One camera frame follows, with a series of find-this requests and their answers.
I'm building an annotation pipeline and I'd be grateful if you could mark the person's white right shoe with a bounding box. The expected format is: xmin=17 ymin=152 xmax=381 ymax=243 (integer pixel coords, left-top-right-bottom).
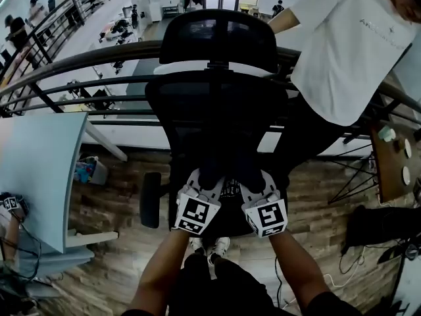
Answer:
xmin=209 ymin=236 xmax=231 ymax=259

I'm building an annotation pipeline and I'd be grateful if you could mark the white floor cable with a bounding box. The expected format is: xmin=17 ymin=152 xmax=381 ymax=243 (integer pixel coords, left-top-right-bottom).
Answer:
xmin=324 ymin=255 xmax=366 ymax=288

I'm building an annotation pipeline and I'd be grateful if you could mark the person's white left shoe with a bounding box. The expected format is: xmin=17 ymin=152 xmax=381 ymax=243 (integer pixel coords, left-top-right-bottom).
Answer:
xmin=189 ymin=236 xmax=207 ymax=256

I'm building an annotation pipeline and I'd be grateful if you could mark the light blue table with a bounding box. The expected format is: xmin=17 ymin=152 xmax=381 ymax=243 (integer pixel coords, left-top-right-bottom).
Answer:
xmin=0 ymin=112 xmax=129 ymax=255

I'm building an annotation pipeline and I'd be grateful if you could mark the person's right forearm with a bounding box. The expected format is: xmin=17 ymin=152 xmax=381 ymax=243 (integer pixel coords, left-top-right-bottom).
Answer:
xmin=268 ymin=230 xmax=332 ymax=309

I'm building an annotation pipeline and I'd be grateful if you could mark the person's left forearm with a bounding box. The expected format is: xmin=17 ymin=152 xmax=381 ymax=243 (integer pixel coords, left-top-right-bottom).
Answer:
xmin=130 ymin=230 xmax=191 ymax=314

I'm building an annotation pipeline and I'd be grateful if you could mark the black mesh office chair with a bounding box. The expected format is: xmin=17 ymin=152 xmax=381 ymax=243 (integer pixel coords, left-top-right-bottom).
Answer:
xmin=139 ymin=9 xmax=290 ymax=238

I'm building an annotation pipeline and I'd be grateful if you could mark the black floor cable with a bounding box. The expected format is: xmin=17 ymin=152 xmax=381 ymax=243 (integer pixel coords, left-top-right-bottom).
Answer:
xmin=338 ymin=244 xmax=366 ymax=275

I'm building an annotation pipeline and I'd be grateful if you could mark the black curved metal railing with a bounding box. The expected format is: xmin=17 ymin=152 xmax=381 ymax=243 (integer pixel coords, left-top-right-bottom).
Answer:
xmin=0 ymin=39 xmax=421 ymax=128

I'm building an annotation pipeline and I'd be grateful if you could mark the brown wooden table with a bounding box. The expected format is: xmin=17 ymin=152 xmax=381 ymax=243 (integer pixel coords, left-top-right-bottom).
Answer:
xmin=328 ymin=120 xmax=421 ymax=205

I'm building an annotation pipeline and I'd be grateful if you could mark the clear bin with toys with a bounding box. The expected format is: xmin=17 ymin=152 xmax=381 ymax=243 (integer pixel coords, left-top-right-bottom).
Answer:
xmin=74 ymin=155 xmax=109 ymax=186

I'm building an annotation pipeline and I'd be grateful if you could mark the white mug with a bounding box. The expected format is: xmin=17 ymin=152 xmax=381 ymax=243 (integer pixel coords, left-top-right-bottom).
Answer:
xmin=377 ymin=125 xmax=397 ymax=143

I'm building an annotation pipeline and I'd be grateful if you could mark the black straight metal railing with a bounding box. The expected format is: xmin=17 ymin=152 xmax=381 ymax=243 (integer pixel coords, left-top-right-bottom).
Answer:
xmin=0 ymin=0 xmax=139 ymax=78

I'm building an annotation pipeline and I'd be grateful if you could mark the person's white shoe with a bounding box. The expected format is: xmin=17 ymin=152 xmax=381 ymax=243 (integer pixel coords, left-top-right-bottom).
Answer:
xmin=209 ymin=236 xmax=231 ymax=259
xmin=189 ymin=236 xmax=207 ymax=256

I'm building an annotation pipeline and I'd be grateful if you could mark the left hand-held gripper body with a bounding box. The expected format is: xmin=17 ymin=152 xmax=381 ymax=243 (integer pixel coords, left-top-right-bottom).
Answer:
xmin=170 ymin=168 xmax=226 ymax=236

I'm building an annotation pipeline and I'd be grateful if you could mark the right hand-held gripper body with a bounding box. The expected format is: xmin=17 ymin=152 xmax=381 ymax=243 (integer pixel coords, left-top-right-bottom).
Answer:
xmin=239 ymin=169 xmax=289 ymax=238

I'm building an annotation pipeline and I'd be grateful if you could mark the person's black clothing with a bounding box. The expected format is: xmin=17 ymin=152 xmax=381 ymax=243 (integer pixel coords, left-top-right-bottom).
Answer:
xmin=120 ymin=251 xmax=362 ymax=316

